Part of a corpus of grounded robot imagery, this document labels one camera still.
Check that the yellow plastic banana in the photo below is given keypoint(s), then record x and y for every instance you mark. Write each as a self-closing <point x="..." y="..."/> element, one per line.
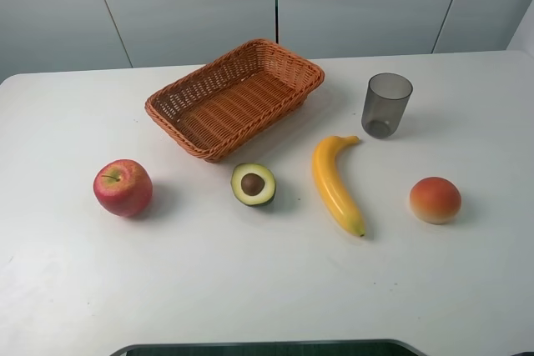
<point x="330" y="186"/>

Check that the orange peach fruit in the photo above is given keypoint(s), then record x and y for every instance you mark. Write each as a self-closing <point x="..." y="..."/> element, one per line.
<point x="435" y="200"/>

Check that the halved avocado with pit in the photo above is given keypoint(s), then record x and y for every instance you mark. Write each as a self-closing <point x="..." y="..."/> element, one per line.
<point x="253" y="184"/>

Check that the orange wicker basket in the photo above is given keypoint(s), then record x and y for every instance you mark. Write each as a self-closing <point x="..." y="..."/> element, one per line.
<point x="219" y="107"/>

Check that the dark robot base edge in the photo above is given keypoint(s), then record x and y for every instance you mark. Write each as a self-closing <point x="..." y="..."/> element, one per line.
<point x="343" y="347"/>

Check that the grey translucent plastic cup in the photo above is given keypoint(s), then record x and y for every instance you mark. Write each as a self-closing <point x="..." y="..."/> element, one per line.
<point x="385" y="102"/>

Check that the red apple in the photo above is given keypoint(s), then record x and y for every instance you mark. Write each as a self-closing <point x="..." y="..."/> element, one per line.
<point x="123" y="188"/>

